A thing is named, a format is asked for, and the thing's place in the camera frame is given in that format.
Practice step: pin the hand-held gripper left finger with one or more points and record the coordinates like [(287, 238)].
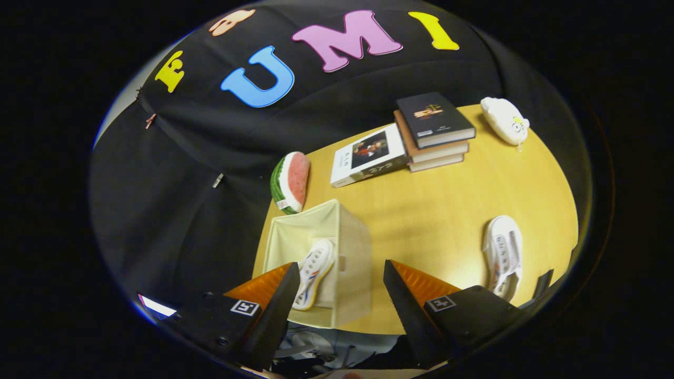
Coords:
[(274, 326)]

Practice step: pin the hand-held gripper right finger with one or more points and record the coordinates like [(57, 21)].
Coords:
[(408, 316)]

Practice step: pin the white canvas shoe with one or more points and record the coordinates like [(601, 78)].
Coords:
[(316, 263), (503, 247)]

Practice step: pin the cream fabric storage box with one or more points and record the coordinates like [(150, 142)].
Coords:
[(353, 252)]

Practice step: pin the grey office chair base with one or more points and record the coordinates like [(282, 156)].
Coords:
[(310, 342)]

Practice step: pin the computer monitor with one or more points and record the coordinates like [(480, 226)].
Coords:
[(157, 306)]

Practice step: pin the watermelon slice plush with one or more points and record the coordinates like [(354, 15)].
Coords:
[(297, 179)]

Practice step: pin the thin pale book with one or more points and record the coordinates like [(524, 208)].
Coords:
[(437, 163)]

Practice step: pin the small silver clip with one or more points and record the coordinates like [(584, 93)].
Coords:
[(217, 180)]

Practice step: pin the white portrait cover book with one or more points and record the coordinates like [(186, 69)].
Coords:
[(368, 152)]

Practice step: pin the black hardcover book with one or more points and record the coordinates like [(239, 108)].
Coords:
[(432, 116)]

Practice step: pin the white plush toy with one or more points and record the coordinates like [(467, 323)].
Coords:
[(503, 121)]

